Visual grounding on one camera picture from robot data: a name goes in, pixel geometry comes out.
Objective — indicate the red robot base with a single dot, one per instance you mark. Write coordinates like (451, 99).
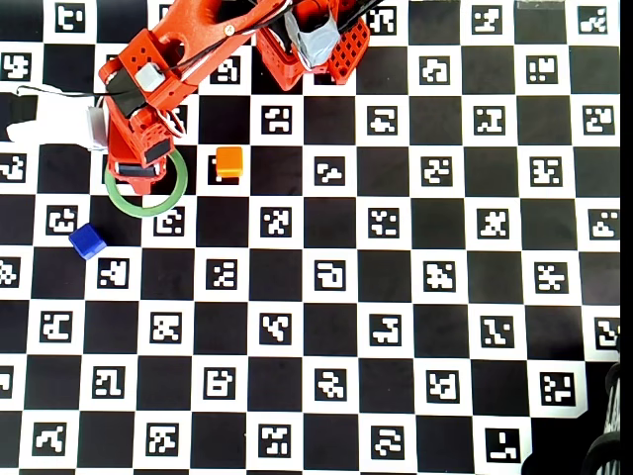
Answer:
(279, 64)

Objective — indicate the red robot arm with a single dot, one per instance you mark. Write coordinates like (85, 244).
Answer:
(198, 29)

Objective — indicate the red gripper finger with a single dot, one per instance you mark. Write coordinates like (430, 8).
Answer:
(138, 185)

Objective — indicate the small grey square block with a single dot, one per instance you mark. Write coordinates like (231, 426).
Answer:
(150, 76)

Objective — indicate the black flexible camera stand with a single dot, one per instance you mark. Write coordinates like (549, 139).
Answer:
(601, 455)

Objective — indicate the clear tape strip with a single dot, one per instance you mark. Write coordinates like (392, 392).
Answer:
(539, 4)

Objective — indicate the grey duct tape wrap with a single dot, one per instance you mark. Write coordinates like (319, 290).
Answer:
(314, 44)

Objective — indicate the checkerboard marker mat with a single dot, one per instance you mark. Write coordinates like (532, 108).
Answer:
(346, 297)

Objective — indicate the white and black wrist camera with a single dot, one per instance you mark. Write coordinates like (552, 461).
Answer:
(64, 119)

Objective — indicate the orange cube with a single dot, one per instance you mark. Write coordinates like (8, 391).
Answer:
(230, 161)

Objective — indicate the blue cube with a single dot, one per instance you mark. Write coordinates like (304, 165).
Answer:
(88, 241)

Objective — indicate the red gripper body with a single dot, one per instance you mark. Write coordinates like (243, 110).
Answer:
(135, 170)

